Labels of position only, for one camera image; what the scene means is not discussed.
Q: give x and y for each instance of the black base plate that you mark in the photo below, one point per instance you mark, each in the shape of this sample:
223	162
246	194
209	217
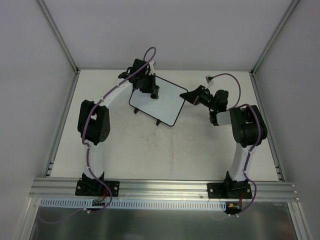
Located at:
98	189
219	191

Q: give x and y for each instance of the black felt whiteboard eraser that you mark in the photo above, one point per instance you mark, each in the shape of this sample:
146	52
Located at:
154	96

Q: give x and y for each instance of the aluminium frame post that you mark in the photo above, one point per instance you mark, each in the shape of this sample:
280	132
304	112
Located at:
57	34
277	31

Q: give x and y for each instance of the metal easel stand black feet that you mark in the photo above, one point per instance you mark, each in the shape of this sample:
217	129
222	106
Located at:
147	117

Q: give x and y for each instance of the aluminium mounting rail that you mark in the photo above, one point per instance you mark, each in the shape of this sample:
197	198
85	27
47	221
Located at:
185	190

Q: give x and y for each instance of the white slotted cable duct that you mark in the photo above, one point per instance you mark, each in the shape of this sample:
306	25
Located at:
201	205

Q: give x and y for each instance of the left aluminium frame post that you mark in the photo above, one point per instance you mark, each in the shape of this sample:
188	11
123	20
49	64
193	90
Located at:
57	34

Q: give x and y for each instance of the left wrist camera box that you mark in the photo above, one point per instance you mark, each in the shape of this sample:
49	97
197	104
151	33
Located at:
152	67

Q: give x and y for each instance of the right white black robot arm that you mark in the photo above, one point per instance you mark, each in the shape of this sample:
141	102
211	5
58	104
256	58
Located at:
248	130

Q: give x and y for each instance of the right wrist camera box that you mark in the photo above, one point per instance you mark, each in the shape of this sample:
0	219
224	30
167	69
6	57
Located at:
208	79

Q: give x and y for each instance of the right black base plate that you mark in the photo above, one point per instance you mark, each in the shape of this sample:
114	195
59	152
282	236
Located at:
219	191

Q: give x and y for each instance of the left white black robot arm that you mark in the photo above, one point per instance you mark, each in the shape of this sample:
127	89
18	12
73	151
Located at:
94	116

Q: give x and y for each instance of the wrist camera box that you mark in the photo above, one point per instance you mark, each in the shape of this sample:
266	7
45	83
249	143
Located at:
208	79
152	67

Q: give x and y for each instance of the white whiteboard black frame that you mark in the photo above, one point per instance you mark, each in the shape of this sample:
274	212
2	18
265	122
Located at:
166	108

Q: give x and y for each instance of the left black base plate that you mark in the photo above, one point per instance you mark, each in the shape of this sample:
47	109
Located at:
98	189

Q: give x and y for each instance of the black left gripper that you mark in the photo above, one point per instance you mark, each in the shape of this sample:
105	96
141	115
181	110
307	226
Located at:
146	86

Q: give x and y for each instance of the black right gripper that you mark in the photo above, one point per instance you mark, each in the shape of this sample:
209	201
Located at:
199	95

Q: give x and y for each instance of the right aluminium frame post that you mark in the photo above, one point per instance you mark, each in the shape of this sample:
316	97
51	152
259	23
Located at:
277	31

